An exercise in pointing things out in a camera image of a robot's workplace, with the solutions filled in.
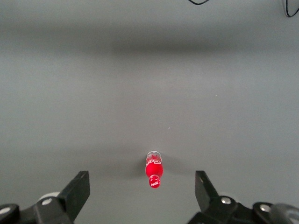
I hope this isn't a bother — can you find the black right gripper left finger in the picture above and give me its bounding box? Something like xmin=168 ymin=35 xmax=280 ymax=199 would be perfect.
xmin=34 ymin=171 xmax=91 ymax=224

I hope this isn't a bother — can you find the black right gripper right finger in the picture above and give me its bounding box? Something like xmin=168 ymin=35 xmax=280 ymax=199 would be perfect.
xmin=186 ymin=170 xmax=255 ymax=224

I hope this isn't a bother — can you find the red cola bottle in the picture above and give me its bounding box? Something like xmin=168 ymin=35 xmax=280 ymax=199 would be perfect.
xmin=144 ymin=150 xmax=164 ymax=189

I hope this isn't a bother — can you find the dark grey table mat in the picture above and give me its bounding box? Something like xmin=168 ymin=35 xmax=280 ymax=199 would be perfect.
xmin=0 ymin=0 xmax=299 ymax=224

